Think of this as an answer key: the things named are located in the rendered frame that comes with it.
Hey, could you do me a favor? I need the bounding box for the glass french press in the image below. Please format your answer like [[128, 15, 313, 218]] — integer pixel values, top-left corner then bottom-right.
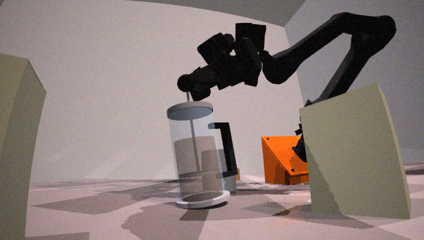
[[167, 74, 238, 209]]

